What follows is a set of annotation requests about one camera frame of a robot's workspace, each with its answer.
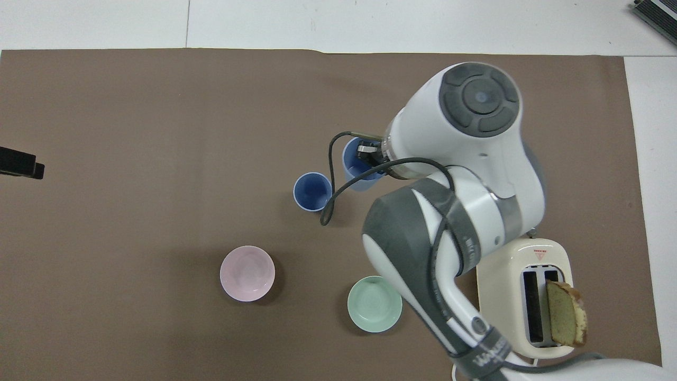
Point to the blue plastic cup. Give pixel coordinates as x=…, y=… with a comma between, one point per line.
x=312, y=191
x=353, y=179

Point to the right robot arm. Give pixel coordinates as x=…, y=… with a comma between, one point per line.
x=478, y=159

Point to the green ceramic bowl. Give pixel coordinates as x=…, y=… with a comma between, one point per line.
x=374, y=304

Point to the pink ceramic bowl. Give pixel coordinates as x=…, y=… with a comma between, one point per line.
x=247, y=273

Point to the cream white toaster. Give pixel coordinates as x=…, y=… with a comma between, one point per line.
x=502, y=301

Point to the slice of bread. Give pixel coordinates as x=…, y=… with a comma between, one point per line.
x=563, y=315

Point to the black stand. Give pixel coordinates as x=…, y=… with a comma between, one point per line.
x=18, y=161

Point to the dark grey box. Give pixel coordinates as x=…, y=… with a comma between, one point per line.
x=658, y=11

